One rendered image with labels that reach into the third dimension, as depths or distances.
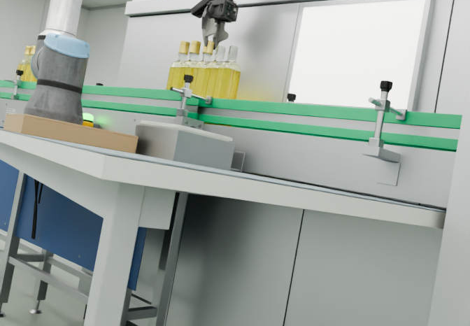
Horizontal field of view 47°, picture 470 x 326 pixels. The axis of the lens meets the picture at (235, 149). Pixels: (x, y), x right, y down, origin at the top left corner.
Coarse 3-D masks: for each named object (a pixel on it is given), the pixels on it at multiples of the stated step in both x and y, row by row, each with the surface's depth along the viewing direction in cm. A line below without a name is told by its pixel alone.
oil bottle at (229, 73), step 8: (224, 64) 170; (232, 64) 169; (224, 72) 169; (232, 72) 168; (240, 72) 171; (216, 80) 171; (224, 80) 169; (232, 80) 169; (216, 88) 170; (224, 88) 168; (232, 88) 169; (216, 96) 170; (224, 96) 168; (232, 96) 170
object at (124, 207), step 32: (32, 160) 128; (64, 192) 99; (96, 192) 83; (128, 192) 74; (160, 192) 77; (128, 224) 75; (160, 224) 78; (128, 256) 75; (96, 288) 74; (96, 320) 73
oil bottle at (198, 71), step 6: (204, 60) 178; (198, 66) 177; (204, 66) 176; (198, 72) 177; (204, 72) 176; (198, 78) 176; (192, 84) 178; (198, 84) 176; (192, 90) 177; (198, 90) 176
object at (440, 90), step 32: (160, 0) 220; (192, 0) 207; (256, 0) 186; (288, 0) 177; (320, 0) 171; (448, 0) 144; (128, 32) 235; (160, 32) 220; (192, 32) 208; (448, 32) 143; (128, 64) 232; (160, 64) 218; (448, 64) 141; (448, 96) 140; (352, 192) 154
